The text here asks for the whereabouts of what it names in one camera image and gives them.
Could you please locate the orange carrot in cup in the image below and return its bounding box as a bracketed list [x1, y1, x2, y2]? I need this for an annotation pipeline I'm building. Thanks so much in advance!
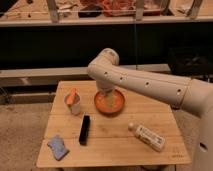
[66, 88, 76, 105]

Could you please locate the blue sponge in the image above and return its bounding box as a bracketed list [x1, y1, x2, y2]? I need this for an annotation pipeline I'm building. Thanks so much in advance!
[47, 135, 69, 161]

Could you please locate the white cup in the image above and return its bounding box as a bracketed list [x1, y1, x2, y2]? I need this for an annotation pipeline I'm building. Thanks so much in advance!
[64, 95, 81, 115]

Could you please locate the black object on shelf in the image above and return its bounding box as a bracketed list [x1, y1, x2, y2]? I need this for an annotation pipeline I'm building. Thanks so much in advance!
[78, 5, 102, 18]

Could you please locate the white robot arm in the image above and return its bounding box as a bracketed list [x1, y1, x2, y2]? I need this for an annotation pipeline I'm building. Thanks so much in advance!
[87, 48, 213, 171]

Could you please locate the long wooden bench beam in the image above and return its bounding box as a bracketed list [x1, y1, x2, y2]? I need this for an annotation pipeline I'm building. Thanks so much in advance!
[0, 63, 172, 88]

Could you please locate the white plastic bottle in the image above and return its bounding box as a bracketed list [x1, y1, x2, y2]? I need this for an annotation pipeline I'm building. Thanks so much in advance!
[128, 123, 165, 152]

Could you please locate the red cloth on shelf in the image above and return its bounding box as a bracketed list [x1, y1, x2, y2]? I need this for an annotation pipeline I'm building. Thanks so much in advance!
[102, 0, 135, 17]

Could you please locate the black rectangular brush block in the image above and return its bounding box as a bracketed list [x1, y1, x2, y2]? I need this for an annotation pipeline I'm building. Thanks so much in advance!
[79, 115, 90, 145]

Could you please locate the wooden folding table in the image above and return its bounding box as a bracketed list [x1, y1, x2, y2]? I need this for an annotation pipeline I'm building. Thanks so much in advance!
[37, 81, 190, 168]

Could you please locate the orange round bowl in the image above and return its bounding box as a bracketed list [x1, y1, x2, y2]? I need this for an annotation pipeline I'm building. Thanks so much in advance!
[94, 89, 125, 115]

